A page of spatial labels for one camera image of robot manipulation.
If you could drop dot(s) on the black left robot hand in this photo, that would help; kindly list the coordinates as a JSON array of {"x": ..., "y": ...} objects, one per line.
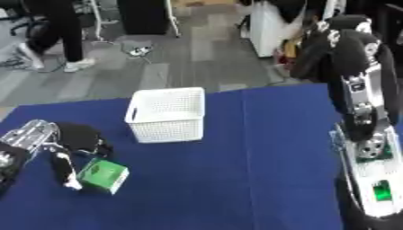
[{"x": 77, "y": 138}]

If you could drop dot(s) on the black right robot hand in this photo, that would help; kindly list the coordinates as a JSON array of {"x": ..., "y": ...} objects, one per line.
[{"x": 346, "y": 57}]

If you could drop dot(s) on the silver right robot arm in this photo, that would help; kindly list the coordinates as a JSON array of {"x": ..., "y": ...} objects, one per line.
[{"x": 373, "y": 176}]

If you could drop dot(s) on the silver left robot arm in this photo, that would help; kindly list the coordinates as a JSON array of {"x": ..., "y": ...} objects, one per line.
[{"x": 26, "y": 140}]

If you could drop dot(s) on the green and white box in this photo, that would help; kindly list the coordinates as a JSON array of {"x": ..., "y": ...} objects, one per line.
[{"x": 103, "y": 175}]

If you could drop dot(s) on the white cabinet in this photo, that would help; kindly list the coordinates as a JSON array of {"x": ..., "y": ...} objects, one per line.
[{"x": 270, "y": 28}]

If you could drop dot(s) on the white perforated plastic basket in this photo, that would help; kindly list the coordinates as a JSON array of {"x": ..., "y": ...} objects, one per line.
[{"x": 167, "y": 115}]

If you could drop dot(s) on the white power strip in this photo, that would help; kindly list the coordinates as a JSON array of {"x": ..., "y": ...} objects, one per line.
[{"x": 139, "y": 51}]

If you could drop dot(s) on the person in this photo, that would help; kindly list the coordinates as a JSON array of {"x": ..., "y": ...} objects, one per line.
[{"x": 52, "y": 33}]

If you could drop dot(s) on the white metal stand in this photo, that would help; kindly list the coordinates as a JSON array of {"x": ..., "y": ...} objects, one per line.
[{"x": 99, "y": 21}]

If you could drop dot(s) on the black cabinet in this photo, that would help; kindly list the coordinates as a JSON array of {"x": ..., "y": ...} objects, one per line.
[{"x": 142, "y": 16}]

